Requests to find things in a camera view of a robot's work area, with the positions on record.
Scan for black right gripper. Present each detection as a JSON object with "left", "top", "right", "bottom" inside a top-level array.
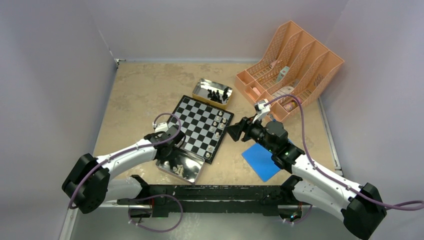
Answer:
[{"left": 224, "top": 113, "right": 276, "bottom": 154}]

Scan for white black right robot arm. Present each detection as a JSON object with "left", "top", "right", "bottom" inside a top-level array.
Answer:
[{"left": 225, "top": 117, "right": 387, "bottom": 240}]

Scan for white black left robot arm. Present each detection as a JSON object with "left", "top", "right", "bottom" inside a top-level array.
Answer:
[{"left": 61, "top": 126, "right": 185, "bottom": 214}]

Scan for white chess pieces pile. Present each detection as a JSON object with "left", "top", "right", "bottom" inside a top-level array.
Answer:
[{"left": 172, "top": 164, "right": 185, "bottom": 177}]

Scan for black white chess board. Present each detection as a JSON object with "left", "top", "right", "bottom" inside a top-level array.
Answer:
[{"left": 172, "top": 95, "right": 234, "bottom": 164}]

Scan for black chess pieces pile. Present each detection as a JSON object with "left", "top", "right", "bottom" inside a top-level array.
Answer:
[{"left": 207, "top": 87, "right": 230, "bottom": 104}]

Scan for silver lilac metal tin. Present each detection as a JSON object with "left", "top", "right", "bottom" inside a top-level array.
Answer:
[{"left": 155, "top": 147, "right": 205, "bottom": 185}]

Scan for blue mat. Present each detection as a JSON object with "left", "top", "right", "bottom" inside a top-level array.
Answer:
[{"left": 241, "top": 143, "right": 280, "bottom": 182}]

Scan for yellow metal tin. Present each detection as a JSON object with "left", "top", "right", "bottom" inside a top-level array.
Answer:
[{"left": 192, "top": 78, "right": 233, "bottom": 110}]

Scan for pink desk file organizer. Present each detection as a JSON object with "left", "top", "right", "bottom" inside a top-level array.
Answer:
[{"left": 234, "top": 21, "right": 344, "bottom": 121}]

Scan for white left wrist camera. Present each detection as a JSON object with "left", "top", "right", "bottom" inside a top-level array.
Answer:
[{"left": 152, "top": 122, "right": 169, "bottom": 133}]

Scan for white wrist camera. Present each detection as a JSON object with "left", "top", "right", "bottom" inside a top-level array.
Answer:
[
  {"left": 152, "top": 122, "right": 169, "bottom": 133},
  {"left": 252, "top": 98, "right": 271, "bottom": 123}
]

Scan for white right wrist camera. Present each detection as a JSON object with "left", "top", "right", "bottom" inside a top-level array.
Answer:
[{"left": 252, "top": 98, "right": 271, "bottom": 123}]

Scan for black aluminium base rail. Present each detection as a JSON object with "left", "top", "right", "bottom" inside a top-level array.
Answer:
[{"left": 59, "top": 183, "right": 369, "bottom": 240}]

